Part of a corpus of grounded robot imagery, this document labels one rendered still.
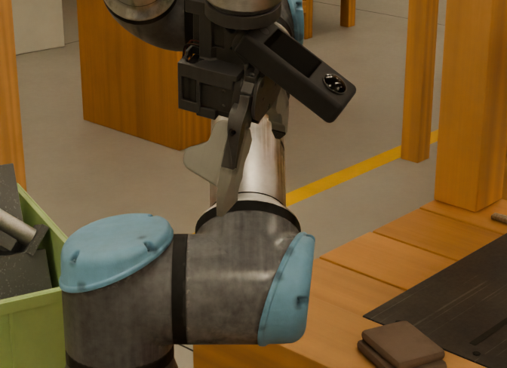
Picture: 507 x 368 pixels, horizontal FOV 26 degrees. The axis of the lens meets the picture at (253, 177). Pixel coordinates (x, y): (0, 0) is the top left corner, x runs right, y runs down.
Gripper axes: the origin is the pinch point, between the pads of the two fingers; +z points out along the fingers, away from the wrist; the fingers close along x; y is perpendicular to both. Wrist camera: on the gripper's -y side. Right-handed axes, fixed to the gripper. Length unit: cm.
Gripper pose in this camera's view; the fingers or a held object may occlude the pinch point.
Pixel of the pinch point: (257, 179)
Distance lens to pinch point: 112.3
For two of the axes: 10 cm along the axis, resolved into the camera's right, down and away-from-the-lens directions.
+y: -9.2, -2.6, 3.0
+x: -3.9, 5.4, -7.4
